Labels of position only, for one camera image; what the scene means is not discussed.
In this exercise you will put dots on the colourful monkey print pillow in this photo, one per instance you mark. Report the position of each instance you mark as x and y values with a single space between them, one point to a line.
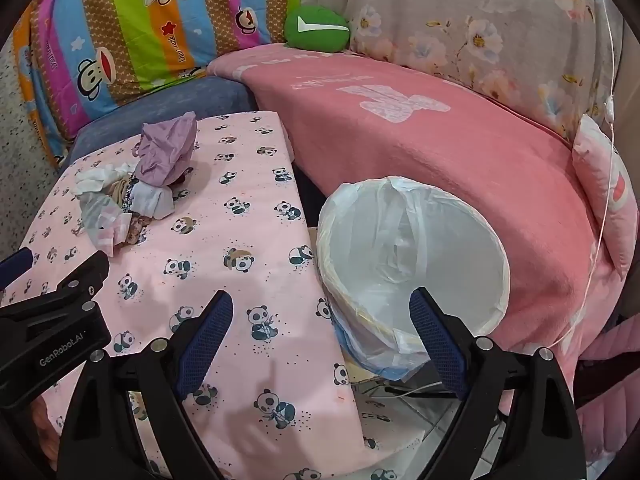
125 35

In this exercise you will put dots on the light pink cloth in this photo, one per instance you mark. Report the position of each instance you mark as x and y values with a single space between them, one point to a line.
112 235

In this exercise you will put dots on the waste bin with white liner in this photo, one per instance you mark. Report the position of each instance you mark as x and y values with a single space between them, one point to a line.
450 260

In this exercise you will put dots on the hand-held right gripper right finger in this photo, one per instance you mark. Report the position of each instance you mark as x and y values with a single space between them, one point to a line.
440 345

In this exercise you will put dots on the blue-grey sofa cushion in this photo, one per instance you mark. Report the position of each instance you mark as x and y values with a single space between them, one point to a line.
165 100

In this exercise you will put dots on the pink quilted fabric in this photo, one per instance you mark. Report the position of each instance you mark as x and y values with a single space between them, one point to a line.
610 360

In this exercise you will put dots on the pink panda print cloth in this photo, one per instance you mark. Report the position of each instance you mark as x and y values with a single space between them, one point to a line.
225 260

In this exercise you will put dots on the small pink pillow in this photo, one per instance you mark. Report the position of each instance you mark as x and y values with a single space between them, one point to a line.
600 185

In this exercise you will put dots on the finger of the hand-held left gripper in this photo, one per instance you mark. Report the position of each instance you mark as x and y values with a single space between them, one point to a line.
87 275
15 265

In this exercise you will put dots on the pink fleece blanket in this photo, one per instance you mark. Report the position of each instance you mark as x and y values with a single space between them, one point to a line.
400 150

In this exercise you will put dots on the beige cloth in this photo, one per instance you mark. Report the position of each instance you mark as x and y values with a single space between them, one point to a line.
122 192

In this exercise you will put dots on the green round cushion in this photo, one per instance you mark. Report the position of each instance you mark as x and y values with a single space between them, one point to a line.
315 41

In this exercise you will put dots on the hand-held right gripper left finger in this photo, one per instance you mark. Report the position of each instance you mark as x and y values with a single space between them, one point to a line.
205 345

